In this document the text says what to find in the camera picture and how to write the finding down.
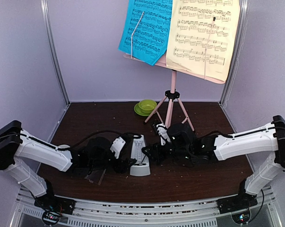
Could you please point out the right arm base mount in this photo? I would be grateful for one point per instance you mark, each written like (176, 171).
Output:
(238, 207)

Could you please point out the aluminium front rail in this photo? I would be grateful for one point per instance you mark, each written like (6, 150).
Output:
(197, 213)

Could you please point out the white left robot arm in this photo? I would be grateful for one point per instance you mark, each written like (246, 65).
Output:
(93, 153)

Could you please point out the clear metronome front cover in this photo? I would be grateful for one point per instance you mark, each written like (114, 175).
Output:
(96, 176)

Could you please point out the white metronome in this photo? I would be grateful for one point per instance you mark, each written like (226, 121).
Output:
(141, 167)

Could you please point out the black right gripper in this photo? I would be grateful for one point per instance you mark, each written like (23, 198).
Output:
(155, 151)

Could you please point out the pink music stand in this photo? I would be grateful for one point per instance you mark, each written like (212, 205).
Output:
(173, 95)

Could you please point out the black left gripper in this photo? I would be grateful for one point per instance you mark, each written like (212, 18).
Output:
(123, 166)

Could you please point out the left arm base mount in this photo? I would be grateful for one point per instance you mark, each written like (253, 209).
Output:
(54, 209)

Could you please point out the blue sheet music page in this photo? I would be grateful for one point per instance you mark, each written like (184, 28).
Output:
(146, 29)

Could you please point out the yellow sheet music page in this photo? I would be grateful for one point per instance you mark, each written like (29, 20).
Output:
(202, 36)

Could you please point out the green bowl with saucer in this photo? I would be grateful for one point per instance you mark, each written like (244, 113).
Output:
(145, 107)

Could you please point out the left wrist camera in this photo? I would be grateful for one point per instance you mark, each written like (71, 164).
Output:
(117, 146)

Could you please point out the white and dark bowl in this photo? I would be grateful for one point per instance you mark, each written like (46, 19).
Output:
(63, 146)

